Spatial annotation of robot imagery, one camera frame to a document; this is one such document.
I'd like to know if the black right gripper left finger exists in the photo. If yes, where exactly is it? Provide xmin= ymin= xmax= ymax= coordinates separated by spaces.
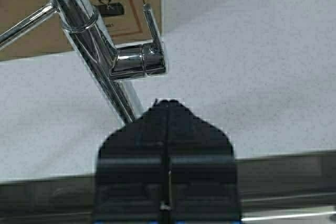
xmin=92 ymin=100 xmax=170 ymax=223

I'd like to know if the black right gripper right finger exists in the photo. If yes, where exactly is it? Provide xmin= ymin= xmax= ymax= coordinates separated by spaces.
xmin=167 ymin=100 xmax=242 ymax=223

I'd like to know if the stainless steel right sink basin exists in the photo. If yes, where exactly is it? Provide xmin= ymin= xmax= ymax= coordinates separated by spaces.
xmin=1 ymin=151 xmax=335 ymax=223

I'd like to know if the cardboard shipping box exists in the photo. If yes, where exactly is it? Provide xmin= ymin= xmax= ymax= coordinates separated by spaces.
xmin=1 ymin=0 xmax=161 ymax=61

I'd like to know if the chrome kitchen faucet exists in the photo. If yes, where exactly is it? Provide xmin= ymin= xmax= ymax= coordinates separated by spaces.
xmin=1 ymin=0 xmax=167 ymax=124

